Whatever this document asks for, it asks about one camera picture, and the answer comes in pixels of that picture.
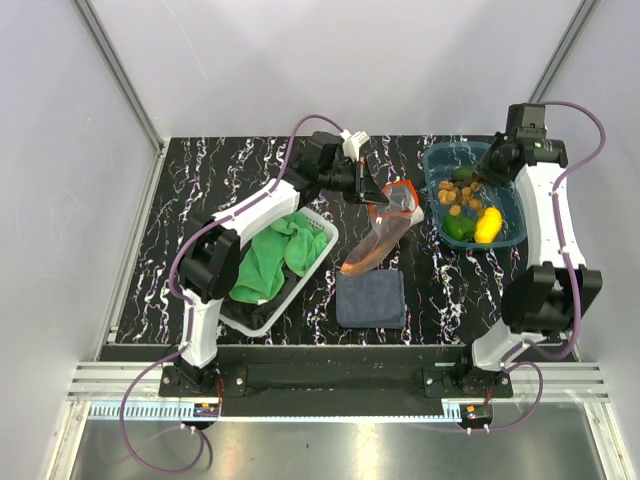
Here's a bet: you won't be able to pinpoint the white plastic basket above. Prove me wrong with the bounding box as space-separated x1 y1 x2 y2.
220 208 339 337

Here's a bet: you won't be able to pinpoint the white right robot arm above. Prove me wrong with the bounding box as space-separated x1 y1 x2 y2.
453 103 603 397

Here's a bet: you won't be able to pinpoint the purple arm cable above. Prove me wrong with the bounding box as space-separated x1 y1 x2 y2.
119 114 351 476
439 101 607 431

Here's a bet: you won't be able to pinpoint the clear zip top bag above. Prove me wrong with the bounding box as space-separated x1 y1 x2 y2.
340 180 424 276

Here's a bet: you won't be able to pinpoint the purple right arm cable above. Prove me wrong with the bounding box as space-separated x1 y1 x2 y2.
439 101 607 431

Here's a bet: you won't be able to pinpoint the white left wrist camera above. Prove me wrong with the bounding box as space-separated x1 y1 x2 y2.
340 130 370 162

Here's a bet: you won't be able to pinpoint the folded dark blue towel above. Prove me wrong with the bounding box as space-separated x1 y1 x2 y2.
336 270 406 330

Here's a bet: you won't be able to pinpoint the brown fake nuts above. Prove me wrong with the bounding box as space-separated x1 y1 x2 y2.
437 180 484 215

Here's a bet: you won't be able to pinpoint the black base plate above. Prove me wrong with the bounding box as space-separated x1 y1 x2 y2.
159 345 513 420

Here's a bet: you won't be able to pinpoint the black cloth in basket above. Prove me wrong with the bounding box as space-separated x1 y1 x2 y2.
221 267 299 330

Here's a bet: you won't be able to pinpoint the yellow fake lemon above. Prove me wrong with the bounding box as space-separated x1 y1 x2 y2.
474 207 503 244

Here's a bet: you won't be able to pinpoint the blue transparent container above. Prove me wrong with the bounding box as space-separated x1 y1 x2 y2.
423 141 526 250

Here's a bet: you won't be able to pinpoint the green cloth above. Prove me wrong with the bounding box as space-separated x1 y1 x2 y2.
229 212 328 305

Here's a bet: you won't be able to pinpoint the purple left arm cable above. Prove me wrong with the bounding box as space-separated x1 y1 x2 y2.
119 114 351 476

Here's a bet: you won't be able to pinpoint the green fake pepper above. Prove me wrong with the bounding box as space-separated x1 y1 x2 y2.
443 214 476 242

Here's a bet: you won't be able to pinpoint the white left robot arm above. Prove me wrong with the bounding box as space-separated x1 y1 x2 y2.
169 130 388 396

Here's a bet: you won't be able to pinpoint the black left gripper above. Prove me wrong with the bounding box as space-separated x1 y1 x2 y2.
318 156 389 206

